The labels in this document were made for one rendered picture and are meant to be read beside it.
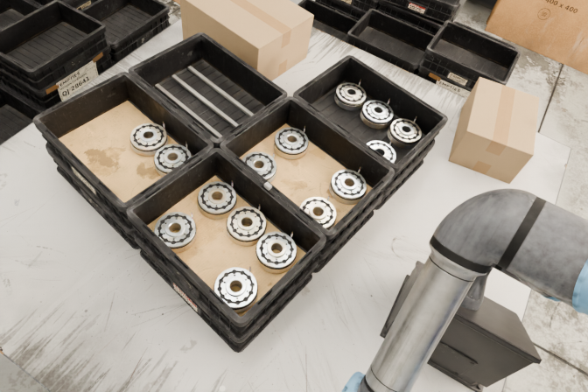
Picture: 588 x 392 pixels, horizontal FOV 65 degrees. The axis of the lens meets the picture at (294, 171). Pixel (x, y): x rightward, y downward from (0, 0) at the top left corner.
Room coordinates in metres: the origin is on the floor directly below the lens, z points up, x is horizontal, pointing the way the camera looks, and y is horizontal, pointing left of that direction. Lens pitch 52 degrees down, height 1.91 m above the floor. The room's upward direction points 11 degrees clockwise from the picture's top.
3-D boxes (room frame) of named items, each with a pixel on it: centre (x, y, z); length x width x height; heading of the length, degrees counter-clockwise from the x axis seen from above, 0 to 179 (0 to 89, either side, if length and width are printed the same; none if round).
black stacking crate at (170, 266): (0.56, 0.13, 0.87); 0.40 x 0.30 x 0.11; 57
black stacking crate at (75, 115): (0.78, 0.47, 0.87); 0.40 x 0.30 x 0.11; 57
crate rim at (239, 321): (0.56, 0.13, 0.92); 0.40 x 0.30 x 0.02; 57
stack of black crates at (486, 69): (1.96, -0.74, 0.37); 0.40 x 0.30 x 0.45; 68
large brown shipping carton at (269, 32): (1.50, 0.29, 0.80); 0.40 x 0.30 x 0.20; 58
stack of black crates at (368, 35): (2.11, -0.37, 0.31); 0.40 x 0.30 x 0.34; 68
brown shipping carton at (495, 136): (1.24, -0.67, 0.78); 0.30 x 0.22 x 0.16; 167
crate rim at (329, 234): (0.81, -0.03, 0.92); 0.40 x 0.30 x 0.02; 57
